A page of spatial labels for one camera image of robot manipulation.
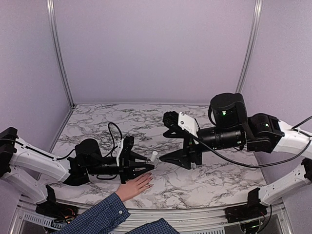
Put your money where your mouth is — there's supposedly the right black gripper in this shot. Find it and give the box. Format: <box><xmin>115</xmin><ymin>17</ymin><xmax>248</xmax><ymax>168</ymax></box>
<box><xmin>159</xmin><ymin>126</ymin><xmax>244</xmax><ymax>170</ymax></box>

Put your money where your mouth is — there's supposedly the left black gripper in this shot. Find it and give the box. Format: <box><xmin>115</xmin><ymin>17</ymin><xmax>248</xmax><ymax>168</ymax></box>
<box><xmin>86</xmin><ymin>152</ymin><xmax>154</xmax><ymax>185</ymax></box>

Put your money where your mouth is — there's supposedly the clear nail polish bottle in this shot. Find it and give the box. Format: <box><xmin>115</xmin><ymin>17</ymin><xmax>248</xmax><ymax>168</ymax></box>
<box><xmin>146</xmin><ymin>151</ymin><xmax>158</xmax><ymax>168</ymax></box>

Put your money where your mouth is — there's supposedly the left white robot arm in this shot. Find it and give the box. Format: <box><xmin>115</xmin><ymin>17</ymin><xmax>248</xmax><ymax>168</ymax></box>
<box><xmin>0</xmin><ymin>127</ymin><xmax>155</xmax><ymax>217</ymax></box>

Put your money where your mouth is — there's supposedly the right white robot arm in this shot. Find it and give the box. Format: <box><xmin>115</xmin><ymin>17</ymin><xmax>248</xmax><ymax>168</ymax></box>
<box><xmin>160</xmin><ymin>93</ymin><xmax>312</xmax><ymax>218</ymax></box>

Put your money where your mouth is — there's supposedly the blue checkered sleeve forearm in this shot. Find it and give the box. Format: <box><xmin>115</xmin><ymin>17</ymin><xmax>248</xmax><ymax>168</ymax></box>
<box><xmin>55</xmin><ymin>193</ymin><xmax>130</xmax><ymax>234</ymax></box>

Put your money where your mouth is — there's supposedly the person's bare hand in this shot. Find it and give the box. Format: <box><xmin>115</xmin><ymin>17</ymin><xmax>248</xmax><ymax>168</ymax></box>
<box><xmin>115</xmin><ymin>173</ymin><xmax>153</xmax><ymax>202</ymax></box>

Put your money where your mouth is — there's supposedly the blue checkered shirt body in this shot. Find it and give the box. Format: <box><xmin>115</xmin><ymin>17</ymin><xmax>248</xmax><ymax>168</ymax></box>
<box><xmin>127</xmin><ymin>218</ymin><xmax>179</xmax><ymax>234</ymax></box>

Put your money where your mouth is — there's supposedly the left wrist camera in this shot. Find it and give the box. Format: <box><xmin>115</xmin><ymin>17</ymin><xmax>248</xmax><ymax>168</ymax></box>
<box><xmin>116</xmin><ymin>136</ymin><xmax>134</xmax><ymax>167</ymax></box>

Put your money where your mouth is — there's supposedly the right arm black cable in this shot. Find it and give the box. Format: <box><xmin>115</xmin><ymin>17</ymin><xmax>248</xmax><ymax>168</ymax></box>
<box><xmin>185</xmin><ymin>119</ymin><xmax>312</xmax><ymax>169</ymax></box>

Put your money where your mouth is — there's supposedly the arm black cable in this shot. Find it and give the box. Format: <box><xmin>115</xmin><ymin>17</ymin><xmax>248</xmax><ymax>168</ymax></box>
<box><xmin>185</xmin><ymin>119</ymin><xmax>312</xmax><ymax>169</ymax></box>
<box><xmin>96</xmin><ymin>121</ymin><xmax>122</xmax><ymax>181</ymax></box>

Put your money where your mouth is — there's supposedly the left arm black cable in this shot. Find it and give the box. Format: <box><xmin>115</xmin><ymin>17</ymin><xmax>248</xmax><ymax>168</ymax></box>
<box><xmin>96</xmin><ymin>121</ymin><xmax>122</xmax><ymax>181</ymax></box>

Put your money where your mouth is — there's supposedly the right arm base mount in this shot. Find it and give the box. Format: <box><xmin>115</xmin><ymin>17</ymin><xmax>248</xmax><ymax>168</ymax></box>
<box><xmin>224</xmin><ymin>188</ymin><xmax>267</xmax><ymax>223</ymax></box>

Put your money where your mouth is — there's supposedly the front aluminium rail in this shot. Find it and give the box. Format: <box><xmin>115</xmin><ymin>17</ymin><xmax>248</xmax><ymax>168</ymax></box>
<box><xmin>8</xmin><ymin>196</ymin><xmax>293</xmax><ymax>234</ymax></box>

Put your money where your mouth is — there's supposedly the right aluminium frame post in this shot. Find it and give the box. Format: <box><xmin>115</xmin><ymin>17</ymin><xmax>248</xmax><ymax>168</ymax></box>
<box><xmin>235</xmin><ymin>0</ymin><xmax>263</xmax><ymax>93</ymax></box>

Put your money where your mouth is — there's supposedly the aluminium frame post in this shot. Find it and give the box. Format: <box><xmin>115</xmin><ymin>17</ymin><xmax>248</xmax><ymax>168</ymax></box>
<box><xmin>46</xmin><ymin>0</ymin><xmax>75</xmax><ymax>109</ymax></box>
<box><xmin>235</xmin><ymin>0</ymin><xmax>263</xmax><ymax>93</ymax></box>

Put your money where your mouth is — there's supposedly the left aluminium frame post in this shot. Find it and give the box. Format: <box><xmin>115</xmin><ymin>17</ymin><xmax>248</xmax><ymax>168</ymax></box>
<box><xmin>46</xmin><ymin>0</ymin><xmax>75</xmax><ymax>109</ymax></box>

